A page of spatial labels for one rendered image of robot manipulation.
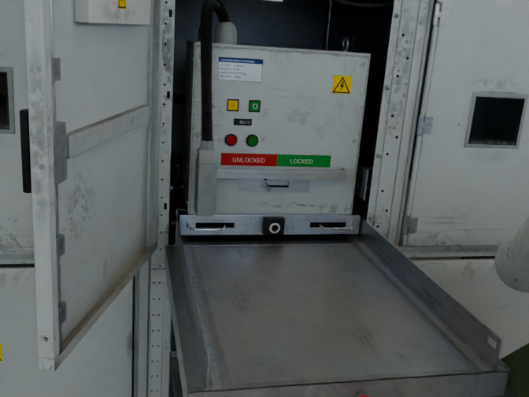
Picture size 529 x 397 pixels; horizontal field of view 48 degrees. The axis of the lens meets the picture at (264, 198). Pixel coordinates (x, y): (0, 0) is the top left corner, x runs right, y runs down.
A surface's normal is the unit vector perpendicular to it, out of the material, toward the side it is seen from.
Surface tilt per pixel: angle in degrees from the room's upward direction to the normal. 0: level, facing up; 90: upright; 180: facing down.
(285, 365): 0
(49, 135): 90
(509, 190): 90
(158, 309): 90
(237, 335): 0
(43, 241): 90
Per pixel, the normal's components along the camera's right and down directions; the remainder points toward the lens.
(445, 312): -0.97, 0.00
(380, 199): 0.21, 0.29
